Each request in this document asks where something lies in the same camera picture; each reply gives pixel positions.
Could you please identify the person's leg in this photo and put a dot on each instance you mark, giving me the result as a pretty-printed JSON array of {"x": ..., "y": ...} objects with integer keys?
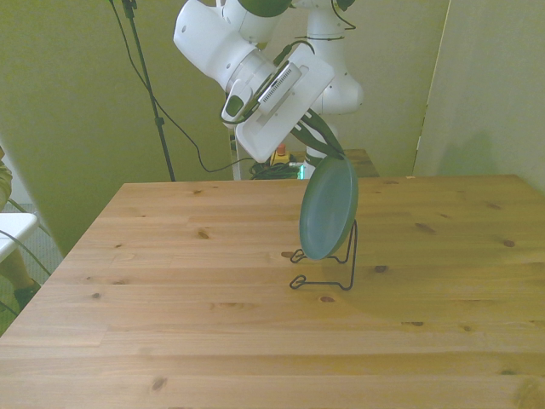
[{"x": 15, "y": 268}]

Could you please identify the white stool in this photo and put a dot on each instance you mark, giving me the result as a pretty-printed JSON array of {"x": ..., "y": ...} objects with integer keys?
[{"x": 15, "y": 230}]

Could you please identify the beige partition panel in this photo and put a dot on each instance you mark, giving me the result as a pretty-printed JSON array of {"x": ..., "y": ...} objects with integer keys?
[
  {"x": 396, "y": 64},
  {"x": 489, "y": 85},
  {"x": 64, "y": 106}
]

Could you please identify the dark green round plate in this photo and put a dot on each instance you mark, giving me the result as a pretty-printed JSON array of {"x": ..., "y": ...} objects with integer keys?
[{"x": 328, "y": 209}]

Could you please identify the yellow emergency stop box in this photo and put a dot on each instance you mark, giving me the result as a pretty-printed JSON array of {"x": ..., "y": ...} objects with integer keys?
[{"x": 281, "y": 157}]

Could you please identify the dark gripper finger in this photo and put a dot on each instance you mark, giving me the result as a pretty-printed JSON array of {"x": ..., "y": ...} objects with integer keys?
[
  {"x": 325, "y": 130},
  {"x": 313, "y": 139}
]

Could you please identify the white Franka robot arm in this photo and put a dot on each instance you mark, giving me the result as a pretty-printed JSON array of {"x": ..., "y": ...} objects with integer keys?
[{"x": 213, "y": 42}]

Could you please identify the black tripod stand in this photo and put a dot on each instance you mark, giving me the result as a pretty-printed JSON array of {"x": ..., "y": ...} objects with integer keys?
[{"x": 159, "y": 121}]

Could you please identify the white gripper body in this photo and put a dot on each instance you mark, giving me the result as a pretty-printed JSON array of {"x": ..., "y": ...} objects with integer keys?
[{"x": 298, "y": 102}]

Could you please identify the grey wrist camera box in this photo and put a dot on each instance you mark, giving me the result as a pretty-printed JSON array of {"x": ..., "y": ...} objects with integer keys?
[{"x": 281, "y": 87}]

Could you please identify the dark shoe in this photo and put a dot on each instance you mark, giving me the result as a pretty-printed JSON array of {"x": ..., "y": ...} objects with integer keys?
[{"x": 26, "y": 294}]

